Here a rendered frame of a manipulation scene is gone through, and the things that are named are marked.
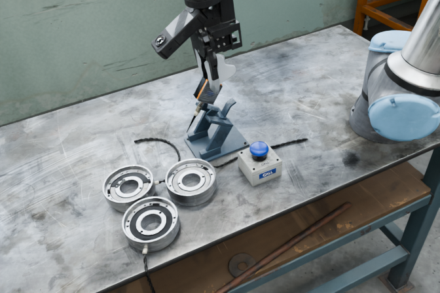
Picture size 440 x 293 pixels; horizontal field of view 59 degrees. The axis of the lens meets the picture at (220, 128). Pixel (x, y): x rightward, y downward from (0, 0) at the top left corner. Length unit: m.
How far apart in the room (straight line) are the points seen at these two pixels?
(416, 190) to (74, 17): 1.82
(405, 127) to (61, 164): 0.75
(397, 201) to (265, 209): 0.50
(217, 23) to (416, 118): 0.40
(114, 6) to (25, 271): 1.72
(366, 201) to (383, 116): 0.46
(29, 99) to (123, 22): 0.69
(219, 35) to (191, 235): 0.38
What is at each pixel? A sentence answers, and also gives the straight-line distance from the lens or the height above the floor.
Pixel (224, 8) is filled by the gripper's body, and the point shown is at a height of 1.13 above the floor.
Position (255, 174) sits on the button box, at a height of 0.84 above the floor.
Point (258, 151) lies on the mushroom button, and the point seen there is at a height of 0.87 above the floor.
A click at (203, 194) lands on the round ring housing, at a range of 0.79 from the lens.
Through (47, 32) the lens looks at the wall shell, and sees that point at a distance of 2.32.
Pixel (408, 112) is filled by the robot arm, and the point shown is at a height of 0.99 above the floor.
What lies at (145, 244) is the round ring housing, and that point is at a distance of 0.74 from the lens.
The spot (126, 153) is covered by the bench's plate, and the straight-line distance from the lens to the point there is 0.97.
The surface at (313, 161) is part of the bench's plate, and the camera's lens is 0.90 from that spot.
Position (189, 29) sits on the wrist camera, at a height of 1.11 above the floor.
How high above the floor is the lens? 1.43
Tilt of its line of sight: 40 degrees down
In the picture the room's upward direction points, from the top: 6 degrees counter-clockwise
